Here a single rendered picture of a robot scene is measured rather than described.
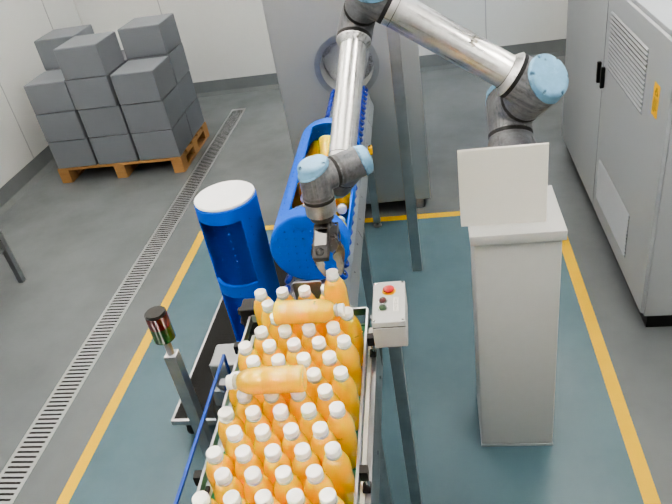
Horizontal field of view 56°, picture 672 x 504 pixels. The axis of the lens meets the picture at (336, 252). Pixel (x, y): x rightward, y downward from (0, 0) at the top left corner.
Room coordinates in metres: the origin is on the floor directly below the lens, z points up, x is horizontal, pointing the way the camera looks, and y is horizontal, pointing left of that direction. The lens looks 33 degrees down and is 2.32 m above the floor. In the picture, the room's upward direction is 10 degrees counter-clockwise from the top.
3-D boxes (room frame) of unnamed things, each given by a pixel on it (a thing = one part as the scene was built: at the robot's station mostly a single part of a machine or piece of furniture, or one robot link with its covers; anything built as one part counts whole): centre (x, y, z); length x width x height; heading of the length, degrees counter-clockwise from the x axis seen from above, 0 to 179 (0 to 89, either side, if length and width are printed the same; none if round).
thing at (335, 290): (1.59, 0.02, 1.10); 0.07 x 0.07 x 0.19
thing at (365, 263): (2.81, -0.14, 0.31); 0.06 x 0.06 x 0.63; 80
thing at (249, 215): (2.59, 0.45, 0.59); 0.28 x 0.28 x 0.88
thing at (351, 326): (1.52, 0.00, 1.00); 0.07 x 0.07 x 0.19
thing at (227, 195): (2.59, 0.45, 1.03); 0.28 x 0.28 x 0.01
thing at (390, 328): (1.54, -0.13, 1.05); 0.20 x 0.10 x 0.10; 170
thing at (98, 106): (5.80, 1.70, 0.59); 1.20 x 0.80 x 1.19; 78
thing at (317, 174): (1.61, 0.02, 1.51); 0.10 x 0.09 x 0.12; 113
